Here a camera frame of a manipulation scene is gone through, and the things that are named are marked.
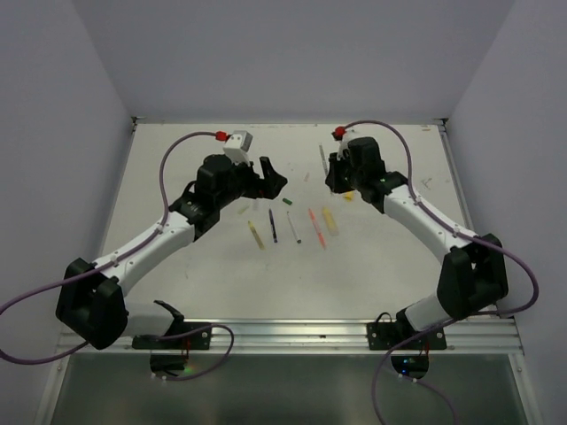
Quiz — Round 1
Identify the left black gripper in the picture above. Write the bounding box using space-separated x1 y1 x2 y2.
215 155 285 208

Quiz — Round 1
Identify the green clear pen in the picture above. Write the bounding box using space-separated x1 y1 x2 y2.
318 143 329 177

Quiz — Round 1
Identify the purple gel pen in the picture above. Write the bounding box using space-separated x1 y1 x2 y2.
268 208 278 243

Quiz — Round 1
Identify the clear yellow highlighter cap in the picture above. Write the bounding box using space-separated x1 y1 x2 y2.
237 205 250 215

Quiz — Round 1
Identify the yellow thick highlighter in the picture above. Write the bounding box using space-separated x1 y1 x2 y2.
322 206 339 236

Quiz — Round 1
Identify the yellow thin highlighter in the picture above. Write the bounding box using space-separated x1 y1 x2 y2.
248 220 265 251

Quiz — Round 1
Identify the orange thin highlighter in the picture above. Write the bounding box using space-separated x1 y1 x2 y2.
307 208 326 250

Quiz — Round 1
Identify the green marker pen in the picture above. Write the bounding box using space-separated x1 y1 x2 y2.
286 211 302 244

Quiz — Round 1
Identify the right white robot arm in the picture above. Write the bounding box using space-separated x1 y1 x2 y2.
325 135 509 348

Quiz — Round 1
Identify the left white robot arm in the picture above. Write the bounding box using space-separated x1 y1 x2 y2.
56 155 288 350

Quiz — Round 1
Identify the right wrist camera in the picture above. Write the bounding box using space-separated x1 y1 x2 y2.
331 126 361 160

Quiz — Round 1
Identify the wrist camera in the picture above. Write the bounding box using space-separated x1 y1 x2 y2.
223 130 253 166
331 126 361 160

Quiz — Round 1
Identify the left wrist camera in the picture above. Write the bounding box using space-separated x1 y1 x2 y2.
223 130 253 166

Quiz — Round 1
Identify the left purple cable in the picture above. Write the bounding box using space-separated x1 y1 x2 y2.
0 130 235 382

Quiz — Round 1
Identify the purple cable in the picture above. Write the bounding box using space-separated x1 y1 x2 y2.
0 130 235 382
347 120 541 425

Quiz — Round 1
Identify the aluminium rail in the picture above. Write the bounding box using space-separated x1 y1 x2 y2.
57 316 524 355

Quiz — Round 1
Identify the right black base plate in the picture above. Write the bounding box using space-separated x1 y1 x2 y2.
366 321 447 351

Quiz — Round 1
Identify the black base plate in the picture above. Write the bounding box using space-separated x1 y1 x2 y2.
132 321 212 352
366 321 447 351

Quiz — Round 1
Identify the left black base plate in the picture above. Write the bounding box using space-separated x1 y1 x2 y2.
132 321 212 352

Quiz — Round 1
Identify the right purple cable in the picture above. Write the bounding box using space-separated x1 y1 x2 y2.
347 120 541 425

